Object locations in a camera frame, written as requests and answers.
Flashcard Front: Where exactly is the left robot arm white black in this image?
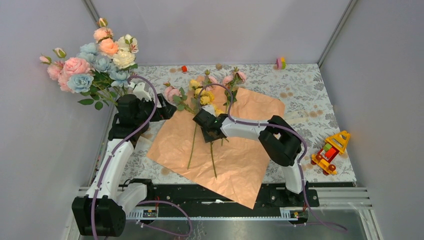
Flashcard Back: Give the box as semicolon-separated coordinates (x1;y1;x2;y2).
71;93;177;237

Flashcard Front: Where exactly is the blue rose stem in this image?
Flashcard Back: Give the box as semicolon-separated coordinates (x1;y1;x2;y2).
58;38;137;98

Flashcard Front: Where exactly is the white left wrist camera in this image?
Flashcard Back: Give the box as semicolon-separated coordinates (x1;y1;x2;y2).
128;81;152;102

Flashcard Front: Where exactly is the white rose stem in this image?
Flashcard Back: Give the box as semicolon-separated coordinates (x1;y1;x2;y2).
112;34;139;70

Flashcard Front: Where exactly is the orange wrapping paper sheet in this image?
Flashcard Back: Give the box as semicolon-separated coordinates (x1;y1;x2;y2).
146;76;286;210

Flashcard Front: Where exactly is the yellow plastic toy piece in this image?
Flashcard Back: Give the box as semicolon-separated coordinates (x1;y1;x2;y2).
310;130;351;176

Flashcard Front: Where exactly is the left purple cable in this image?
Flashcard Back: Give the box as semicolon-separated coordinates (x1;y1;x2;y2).
90;74;194;240

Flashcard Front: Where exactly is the pink rose stem right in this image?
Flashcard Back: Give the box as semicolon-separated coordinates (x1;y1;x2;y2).
209;66;248;180

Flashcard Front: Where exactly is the floral patterned table mat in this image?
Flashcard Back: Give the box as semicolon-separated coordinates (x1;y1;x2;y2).
120;63;357;187

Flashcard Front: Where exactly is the peach rose stem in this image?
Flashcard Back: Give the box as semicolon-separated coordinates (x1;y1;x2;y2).
93;18;119;58

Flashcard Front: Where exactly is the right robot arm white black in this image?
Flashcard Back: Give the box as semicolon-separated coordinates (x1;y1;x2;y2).
193;109;307;206

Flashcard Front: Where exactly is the large pink rose stem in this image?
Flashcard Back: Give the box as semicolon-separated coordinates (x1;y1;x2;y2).
47;57;91;80

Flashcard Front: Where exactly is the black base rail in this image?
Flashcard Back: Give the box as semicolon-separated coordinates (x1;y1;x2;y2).
91;177;355;219

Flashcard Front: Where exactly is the yellow rose stem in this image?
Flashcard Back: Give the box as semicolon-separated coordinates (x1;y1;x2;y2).
188;78;230;147

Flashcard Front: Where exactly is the pink green stacked toy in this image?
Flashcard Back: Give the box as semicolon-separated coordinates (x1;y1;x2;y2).
275;57;286;70

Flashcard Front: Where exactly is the small red block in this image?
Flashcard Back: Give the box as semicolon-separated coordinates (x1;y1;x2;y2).
181;65;188;73

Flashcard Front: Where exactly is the black cylindrical vase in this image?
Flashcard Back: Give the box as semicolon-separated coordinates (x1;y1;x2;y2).
133;121;150;137

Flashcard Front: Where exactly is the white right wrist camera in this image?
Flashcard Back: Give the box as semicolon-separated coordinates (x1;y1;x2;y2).
202;104;217;117

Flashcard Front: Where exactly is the pink rose stem left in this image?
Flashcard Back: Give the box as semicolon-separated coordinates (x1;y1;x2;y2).
163;82;198;115

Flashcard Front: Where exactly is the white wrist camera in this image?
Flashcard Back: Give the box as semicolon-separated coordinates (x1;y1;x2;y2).
202;104;217;117
128;81;152;102

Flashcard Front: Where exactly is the pink rose stem in vase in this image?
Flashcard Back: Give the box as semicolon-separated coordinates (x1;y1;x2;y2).
39;55;117;111

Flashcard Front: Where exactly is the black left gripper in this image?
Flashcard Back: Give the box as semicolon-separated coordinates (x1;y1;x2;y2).
134;93;176;126

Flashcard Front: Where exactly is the translucent cellophane wrap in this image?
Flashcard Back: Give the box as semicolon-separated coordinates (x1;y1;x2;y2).
134;132;155;151

